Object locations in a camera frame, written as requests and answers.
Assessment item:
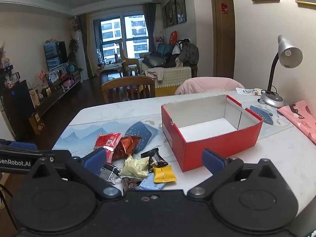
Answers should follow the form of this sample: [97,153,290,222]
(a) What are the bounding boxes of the sofa with cream cover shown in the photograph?
[139,42,199,97]

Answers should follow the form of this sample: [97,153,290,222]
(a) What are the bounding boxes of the dark chocolate wrapper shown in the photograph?
[121,176,141,192]

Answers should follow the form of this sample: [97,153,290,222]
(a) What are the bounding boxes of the pink jacket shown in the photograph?
[174,77,245,95]

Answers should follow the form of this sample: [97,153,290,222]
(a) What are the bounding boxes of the pink packet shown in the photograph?
[277,100,316,146]

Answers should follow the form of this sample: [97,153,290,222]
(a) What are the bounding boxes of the pink toy bag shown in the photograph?
[62,76,74,89]

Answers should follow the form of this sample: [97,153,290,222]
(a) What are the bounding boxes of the window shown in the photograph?
[93,11,150,63]

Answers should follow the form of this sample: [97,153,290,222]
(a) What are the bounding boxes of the light blue snack packet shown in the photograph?
[136,173,165,190]

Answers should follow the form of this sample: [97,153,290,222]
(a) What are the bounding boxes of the silver desk lamp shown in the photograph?
[257,35,304,108]

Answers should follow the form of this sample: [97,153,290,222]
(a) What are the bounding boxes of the yellow brown curtain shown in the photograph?
[79,13,95,78]

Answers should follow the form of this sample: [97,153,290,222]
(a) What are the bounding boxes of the pile of clothes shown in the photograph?
[142,38,199,68]

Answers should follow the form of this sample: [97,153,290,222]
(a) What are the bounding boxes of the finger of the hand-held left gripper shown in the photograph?
[0,139,38,151]

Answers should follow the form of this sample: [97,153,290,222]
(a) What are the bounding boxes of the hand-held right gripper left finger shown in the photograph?
[30,148,122,201]

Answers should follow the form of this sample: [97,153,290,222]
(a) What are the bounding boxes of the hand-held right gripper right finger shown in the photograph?
[187,149,280,200]

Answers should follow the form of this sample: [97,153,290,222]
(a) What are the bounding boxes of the wooden door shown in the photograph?
[209,0,235,79]

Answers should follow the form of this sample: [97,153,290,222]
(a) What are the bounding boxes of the white printed packet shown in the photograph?
[236,87,266,96]

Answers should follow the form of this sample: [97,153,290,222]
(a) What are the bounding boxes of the silver snack bar packet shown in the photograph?
[97,163,122,184]

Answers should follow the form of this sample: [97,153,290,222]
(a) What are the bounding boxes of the orange paper bag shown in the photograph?
[29,89,40,108]

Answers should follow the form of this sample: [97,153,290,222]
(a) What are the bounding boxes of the white standing air conditioner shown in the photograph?
[74,30,88,81]

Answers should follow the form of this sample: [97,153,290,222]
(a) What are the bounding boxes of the brown cardboard box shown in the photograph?
[28,112,45,135]

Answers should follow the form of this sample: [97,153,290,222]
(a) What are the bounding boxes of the television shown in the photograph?
[44,41,68,71]

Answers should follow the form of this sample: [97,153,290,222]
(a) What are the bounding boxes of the yellow candy packet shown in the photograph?
[152,165,177,183]

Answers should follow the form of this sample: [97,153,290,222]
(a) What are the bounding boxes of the pink flowers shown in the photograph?
[38,70,50,88]

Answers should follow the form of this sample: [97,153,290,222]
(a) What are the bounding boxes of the grey curtain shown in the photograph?
[143,3,157,53]

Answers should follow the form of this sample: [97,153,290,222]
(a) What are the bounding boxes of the red cardboard box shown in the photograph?
[161,94,264,173]

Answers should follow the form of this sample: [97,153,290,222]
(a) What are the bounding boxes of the wooden chair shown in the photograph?
[100,76,156,104]

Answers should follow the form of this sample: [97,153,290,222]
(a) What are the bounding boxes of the brown cookie packet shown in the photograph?
[112,136,142,162]

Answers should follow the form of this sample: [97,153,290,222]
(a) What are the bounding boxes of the beige garment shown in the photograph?
[147,68,165,81]

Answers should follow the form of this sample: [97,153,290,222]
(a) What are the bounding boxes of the red checkered snack packet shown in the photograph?
[94,133,123,163]

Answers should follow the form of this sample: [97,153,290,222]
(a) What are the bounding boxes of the pale yellow snack packet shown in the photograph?
[121,154,150,178]

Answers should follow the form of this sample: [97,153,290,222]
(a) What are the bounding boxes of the yellow armchair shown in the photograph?
[116,39,140,74]

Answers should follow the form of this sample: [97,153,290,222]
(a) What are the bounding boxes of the black cabinet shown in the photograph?
[0,79,36,141]

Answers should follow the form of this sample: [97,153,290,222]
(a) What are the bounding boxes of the dark wooden TV cabinet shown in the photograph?
[35,70,82,116]

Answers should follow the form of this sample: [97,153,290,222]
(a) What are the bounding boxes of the dark brown candy packet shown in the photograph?
[141,147,169,172]

